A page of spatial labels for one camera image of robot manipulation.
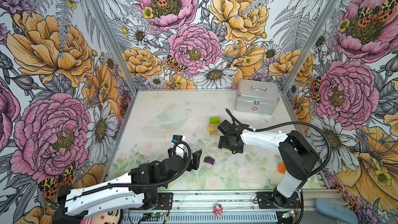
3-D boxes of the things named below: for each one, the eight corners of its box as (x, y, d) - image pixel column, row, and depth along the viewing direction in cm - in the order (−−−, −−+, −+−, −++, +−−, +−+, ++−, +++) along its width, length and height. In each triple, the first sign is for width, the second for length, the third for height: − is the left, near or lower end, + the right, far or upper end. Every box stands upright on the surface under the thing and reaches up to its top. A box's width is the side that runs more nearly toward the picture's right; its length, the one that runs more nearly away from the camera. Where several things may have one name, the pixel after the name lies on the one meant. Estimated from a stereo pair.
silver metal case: (236, 115, 110) (241, 98, 97) (232, 87, 127) (235, 70, 114) (274, 115, 110) (283, 98, 97) (264, 88, 128) (271, 70, 114)
